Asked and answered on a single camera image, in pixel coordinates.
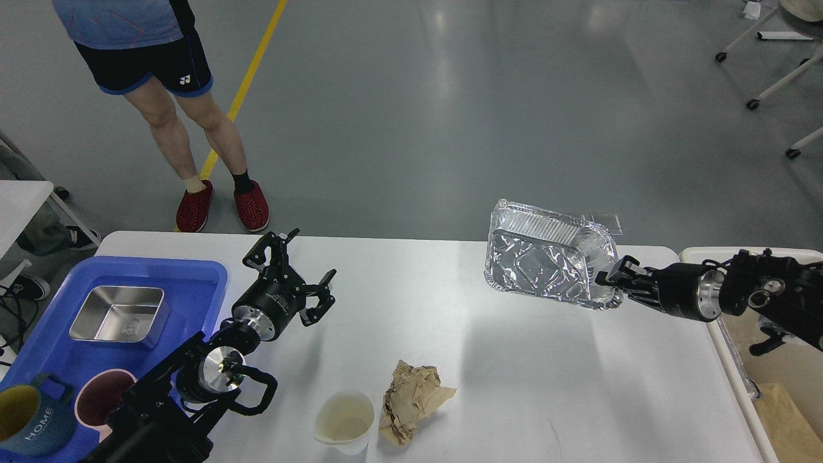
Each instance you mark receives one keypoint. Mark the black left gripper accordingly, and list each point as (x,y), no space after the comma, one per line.
(271,302)

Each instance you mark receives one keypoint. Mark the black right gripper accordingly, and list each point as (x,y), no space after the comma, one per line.
(688,291)

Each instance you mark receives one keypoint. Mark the aluminium foil tray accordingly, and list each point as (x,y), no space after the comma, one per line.
(537,252)

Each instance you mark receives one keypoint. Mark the square stainless steel tray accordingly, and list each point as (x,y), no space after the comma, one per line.
(121,315)

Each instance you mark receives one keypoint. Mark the pink plastic mug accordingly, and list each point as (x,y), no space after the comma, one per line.
(99,397)

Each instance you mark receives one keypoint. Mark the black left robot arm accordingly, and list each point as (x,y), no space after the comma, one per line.
(168,414)

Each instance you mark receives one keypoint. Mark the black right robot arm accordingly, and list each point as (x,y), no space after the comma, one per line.
(783,291)

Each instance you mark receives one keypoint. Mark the clear floor plate right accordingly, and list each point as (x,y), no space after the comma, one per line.
(610,221)

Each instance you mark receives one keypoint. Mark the white paper cup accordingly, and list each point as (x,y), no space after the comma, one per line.
(344,422)

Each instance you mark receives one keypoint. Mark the crumpled brown paper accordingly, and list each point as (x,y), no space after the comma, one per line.
(414,394)

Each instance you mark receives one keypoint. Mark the blue plastic bin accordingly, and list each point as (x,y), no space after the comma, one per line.
(194,291)

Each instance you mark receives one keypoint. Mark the beige plastic bin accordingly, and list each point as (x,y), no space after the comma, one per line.
(795,365)

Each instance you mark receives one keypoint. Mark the brown paper in bin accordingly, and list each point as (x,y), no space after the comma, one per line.
(791,436)

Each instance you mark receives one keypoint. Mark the seated person at left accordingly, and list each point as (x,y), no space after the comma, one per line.
(44,234)

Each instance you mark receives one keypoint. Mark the standing person in shorts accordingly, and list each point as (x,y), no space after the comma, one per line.
(150,53)

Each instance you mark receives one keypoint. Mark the white side table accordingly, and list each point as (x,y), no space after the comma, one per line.
(21,200)

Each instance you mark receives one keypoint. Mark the dark teal HOME mug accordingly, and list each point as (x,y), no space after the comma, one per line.
(37,418)

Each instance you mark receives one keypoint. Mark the white wheeled chair base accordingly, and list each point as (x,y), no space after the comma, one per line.
(778,47)

